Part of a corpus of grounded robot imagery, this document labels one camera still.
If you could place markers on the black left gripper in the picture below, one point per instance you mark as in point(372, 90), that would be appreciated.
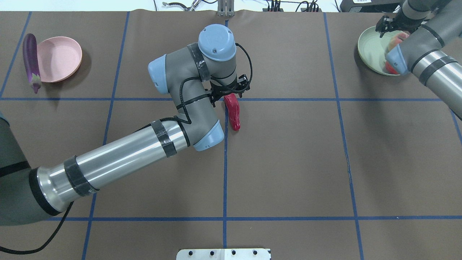
point(221, 94)

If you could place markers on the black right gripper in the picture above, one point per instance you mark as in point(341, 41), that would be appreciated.
point(395, 23)

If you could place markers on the pink yellow peach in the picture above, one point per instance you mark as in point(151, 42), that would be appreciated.
point(396, 39)

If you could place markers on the red chili pepper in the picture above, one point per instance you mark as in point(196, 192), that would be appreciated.
point(233, 108)

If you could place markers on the purple eggplant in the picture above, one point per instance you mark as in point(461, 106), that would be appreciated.
point(30, 60)

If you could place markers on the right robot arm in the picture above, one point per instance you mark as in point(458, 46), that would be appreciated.
point(432, 25)

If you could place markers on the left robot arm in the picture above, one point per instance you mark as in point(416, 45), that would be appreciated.
point(195, 77)

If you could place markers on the green plate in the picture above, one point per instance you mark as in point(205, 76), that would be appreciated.
point(373, 50)

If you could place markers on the pink plate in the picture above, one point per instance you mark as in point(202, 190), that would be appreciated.
point(58, 58)

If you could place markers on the aluminium frame post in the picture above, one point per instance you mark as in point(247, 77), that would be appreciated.
point(225, 8)

